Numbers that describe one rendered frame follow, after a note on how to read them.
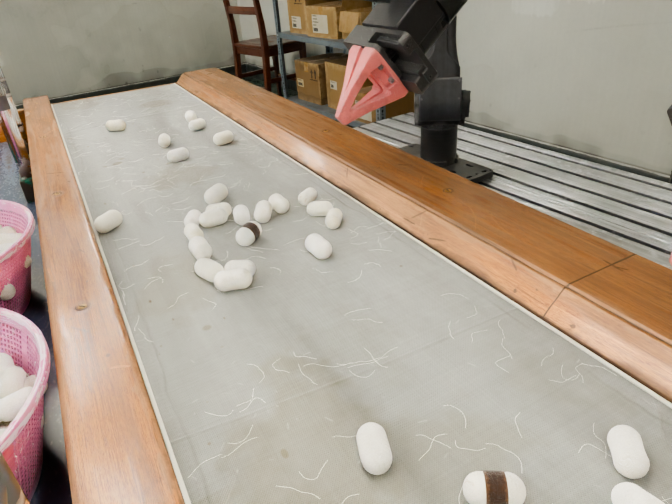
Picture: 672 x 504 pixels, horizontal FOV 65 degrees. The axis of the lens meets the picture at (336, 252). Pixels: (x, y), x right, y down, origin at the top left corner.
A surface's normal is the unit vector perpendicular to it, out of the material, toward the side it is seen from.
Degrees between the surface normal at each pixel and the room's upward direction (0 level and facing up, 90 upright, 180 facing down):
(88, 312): 0
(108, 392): 0
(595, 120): 90
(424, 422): 0
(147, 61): 90
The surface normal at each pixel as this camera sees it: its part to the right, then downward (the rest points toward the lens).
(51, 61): 0.56, 0.38
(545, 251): -0.07, -0.87
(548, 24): -0.82, 0.33
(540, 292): -0.66, -0.40
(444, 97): -0.18, 0.27
